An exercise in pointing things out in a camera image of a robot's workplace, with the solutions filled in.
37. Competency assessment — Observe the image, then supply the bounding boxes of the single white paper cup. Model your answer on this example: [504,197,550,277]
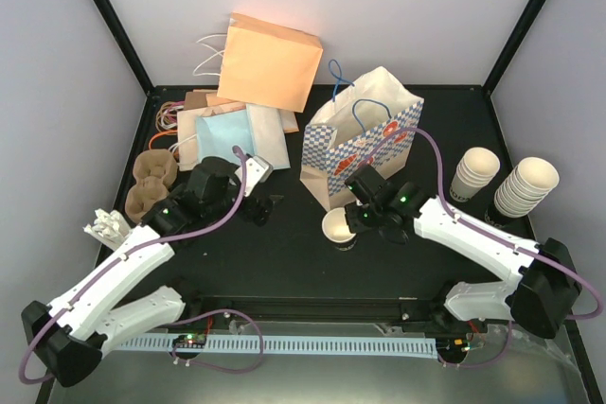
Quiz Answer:
[321,207,356,251]

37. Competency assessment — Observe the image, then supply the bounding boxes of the blue checkered paper bag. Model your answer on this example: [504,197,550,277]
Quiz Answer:
[300,60,424,211]

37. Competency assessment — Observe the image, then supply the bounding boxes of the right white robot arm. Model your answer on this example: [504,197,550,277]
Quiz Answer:
[345,128,604,339]

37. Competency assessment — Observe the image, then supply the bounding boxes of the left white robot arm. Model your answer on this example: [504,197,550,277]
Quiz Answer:
[18,146,274,387]

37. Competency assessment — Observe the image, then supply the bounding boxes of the white paper bag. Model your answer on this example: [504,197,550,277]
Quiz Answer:
[246,104,291,169]

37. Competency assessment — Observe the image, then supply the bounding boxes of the light blue paper bag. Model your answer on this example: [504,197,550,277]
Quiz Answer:
[195,110,255,164]

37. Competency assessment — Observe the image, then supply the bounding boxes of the short stack paper cups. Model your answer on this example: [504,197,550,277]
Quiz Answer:
[449,147,501,202]

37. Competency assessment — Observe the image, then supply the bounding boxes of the brown pulp cup carrier stack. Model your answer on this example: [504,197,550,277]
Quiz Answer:
[125,149,178,223]

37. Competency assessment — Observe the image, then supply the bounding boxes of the beige kraft paper bag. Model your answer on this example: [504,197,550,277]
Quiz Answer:
[177,102,246,171]

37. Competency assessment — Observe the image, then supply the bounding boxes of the brown flat paper bag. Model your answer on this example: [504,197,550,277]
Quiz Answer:
[184,89,217,111]

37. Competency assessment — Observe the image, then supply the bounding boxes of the orange paper bag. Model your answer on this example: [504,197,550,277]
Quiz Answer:
[218,13,323,113]

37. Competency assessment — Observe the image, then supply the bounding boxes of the tall stack paper cups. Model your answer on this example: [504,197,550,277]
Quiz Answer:
[484,157,560,228]

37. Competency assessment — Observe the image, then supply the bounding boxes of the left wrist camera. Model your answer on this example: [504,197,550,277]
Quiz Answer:
[244,155,274,197]

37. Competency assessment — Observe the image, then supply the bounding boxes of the blue bag handle cord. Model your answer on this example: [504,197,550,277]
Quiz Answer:
[352,98,393,135]

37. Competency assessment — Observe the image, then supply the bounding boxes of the orange bag handle cord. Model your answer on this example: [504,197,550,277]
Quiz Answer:
[149,131,179,148]

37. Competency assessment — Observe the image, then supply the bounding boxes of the light blue cable duct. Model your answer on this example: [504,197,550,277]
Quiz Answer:
[117,333,437,360]

